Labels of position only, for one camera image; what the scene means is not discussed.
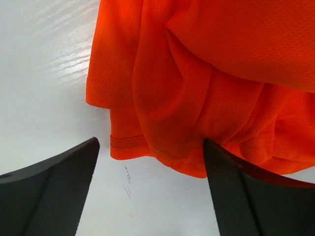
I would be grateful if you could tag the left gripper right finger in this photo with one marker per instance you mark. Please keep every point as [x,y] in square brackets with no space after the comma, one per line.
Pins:
[251,201]

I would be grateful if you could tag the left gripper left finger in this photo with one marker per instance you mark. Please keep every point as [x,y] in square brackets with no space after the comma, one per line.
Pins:
[48,197]

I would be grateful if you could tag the orange mesh shorts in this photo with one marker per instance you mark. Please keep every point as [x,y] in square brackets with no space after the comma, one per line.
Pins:
[174,73]

